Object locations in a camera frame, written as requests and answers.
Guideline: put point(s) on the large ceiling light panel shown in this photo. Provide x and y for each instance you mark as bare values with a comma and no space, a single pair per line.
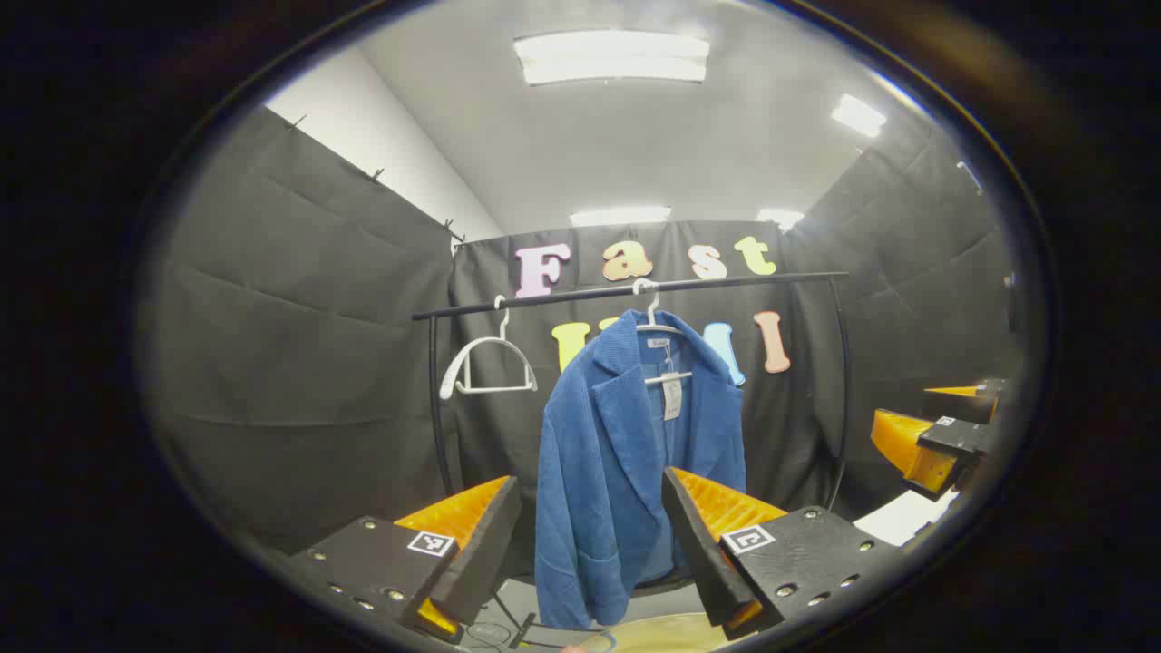
612,56

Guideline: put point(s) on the black metal clothes rack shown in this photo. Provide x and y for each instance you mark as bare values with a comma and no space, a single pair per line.
544,297

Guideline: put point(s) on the long ceiling light panel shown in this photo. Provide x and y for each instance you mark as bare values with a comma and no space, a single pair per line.
620,217

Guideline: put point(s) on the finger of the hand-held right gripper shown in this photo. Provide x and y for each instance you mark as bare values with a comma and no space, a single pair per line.
952,405
952,440

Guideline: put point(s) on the small ceiling light panel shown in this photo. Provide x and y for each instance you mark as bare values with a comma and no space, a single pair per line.
858,115
780,219

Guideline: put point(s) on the white plastic hanger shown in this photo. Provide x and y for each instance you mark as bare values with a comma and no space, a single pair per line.
651,310
494,341

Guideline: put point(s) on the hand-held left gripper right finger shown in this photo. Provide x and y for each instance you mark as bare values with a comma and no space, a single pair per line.
694,553

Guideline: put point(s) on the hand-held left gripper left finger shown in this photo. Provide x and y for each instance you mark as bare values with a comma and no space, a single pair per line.
494,544

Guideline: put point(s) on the beige laundry hamper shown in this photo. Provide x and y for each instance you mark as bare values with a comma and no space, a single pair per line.
662,635

